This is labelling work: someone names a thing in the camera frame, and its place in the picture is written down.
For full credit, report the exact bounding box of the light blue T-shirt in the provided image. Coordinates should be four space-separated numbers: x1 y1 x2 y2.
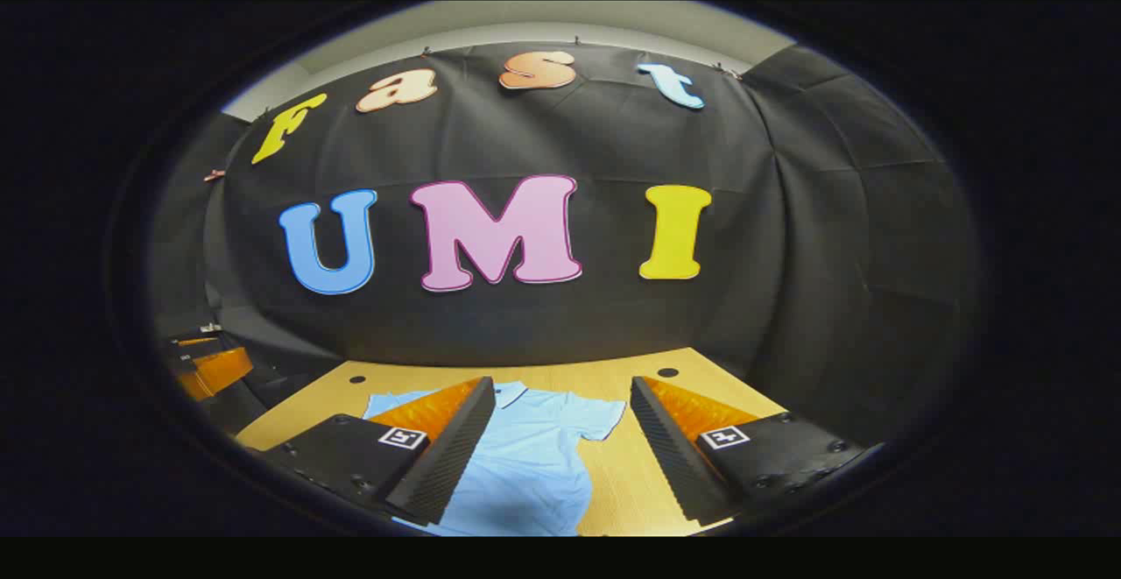
363 381 627 536

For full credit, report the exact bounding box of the black backdrop cloth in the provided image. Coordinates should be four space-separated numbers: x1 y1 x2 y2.
149 40 977 448

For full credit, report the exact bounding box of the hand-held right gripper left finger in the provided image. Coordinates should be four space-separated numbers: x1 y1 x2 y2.
254 376 497 527

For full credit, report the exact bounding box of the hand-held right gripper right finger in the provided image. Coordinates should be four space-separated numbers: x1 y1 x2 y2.
629 376 885 527

